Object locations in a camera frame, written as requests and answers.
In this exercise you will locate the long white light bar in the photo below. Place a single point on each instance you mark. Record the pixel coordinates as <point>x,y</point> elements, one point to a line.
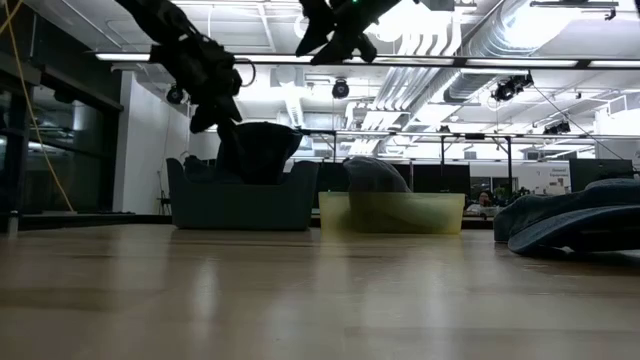
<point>525,62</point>

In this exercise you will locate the small green desk plant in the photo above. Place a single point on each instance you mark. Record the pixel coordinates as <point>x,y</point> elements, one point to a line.
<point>500,192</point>

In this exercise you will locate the yellow translucent plastic bin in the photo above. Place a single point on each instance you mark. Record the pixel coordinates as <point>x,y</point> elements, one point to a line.
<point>332,215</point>

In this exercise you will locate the black overhead rail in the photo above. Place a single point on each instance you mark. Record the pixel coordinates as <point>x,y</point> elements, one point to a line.
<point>400,133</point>

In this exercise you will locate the slate blue denim cap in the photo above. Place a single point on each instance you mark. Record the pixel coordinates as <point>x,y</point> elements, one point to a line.
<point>575,200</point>

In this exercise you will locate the light grey denim cap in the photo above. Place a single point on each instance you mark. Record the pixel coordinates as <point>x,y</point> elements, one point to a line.
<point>372,175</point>

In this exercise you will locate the black monitor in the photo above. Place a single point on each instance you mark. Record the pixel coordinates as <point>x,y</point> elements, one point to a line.
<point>430,178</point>
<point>600,172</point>
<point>331,177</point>

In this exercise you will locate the black track light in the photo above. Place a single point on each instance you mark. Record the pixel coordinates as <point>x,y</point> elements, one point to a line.
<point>575,3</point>

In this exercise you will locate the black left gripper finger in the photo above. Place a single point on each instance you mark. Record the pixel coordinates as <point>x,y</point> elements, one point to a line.
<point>230,120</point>
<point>204,119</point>

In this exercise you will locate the person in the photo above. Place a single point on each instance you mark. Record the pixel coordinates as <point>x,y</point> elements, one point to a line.
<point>484,200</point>

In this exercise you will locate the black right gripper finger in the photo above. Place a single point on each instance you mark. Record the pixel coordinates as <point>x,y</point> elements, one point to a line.
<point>345,50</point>
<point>315,30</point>

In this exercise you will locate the black truss camera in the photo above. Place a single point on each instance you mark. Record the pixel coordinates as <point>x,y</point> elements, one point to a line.
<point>557,128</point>
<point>511,87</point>

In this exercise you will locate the white poster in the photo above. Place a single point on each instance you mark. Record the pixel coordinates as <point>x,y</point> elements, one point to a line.
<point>559,176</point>

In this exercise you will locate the dark navy denim cap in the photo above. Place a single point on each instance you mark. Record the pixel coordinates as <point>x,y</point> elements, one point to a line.
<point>265,150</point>

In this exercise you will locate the silver post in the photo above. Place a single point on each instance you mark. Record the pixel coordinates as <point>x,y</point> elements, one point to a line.
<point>12,224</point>

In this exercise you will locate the teal plastic bin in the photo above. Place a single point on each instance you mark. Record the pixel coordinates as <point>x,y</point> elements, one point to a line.
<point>240,210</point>

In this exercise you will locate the round black ceiling camera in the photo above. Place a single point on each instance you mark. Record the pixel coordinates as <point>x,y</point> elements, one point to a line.
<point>340,89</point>
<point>175,95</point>

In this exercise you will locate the silver ventilation duct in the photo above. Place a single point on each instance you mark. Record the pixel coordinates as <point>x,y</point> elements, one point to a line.
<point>500,40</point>

